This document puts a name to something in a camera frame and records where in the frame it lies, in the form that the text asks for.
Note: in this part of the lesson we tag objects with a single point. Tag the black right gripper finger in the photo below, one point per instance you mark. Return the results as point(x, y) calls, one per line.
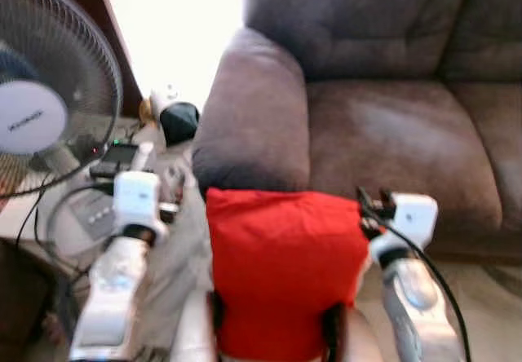
point(362, 194)

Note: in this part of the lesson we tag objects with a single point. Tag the red pillow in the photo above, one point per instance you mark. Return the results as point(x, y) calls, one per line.
point(281, 272)

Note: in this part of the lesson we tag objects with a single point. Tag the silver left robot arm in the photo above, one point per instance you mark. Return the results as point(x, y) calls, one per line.
point(114, 289)

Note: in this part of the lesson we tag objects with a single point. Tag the grey crumpled cloth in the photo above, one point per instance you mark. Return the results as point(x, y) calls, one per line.
point(175, 272)

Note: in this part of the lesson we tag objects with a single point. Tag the small black electronic device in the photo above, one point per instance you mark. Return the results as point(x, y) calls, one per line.
point(118, 156)

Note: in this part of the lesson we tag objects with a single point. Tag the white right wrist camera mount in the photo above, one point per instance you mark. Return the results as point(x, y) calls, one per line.
point(414, 215)

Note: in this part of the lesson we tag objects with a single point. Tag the grey pedestal fan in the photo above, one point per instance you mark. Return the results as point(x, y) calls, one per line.
point(33, 117)

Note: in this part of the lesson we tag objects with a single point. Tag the dark brown wooden post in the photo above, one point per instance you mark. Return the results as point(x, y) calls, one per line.
point(98, 11)

